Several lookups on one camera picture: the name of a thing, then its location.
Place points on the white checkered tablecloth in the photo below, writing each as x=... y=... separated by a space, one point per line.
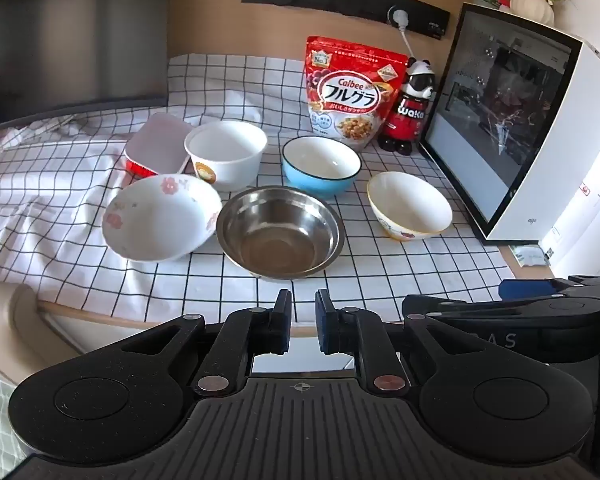
x=55 y=185

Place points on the white pink floral bowl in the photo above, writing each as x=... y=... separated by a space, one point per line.
x=155 y=215

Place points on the white decorative pumpkin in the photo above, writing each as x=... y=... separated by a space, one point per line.
x=530 y=7

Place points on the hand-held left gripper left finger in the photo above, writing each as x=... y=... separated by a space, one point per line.
x=283 y=322

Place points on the red white rectangular container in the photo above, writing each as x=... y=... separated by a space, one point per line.
x=157 y=142

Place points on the beige chair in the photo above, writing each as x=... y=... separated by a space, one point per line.
x=40 y=330

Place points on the red panda bottle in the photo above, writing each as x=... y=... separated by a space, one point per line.
x=407 y=115

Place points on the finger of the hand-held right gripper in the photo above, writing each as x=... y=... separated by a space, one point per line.
x=527 y=289
x=510 y=310

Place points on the white yellow-rimmed bowl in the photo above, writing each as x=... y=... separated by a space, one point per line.
x=410 y=205

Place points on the white paper bowl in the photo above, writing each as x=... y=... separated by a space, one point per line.
x=230 y=165

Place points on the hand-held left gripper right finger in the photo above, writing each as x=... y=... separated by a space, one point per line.
x=324 y=325

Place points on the red cereal bag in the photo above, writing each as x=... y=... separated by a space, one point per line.
x=352 y=95

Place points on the stainless steel bowl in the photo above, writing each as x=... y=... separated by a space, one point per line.
x=280 y=235

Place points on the black computer monitor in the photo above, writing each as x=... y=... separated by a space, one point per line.
x=70 y=40

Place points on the blue ceramic bowl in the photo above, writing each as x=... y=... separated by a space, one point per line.
x=320 y=160

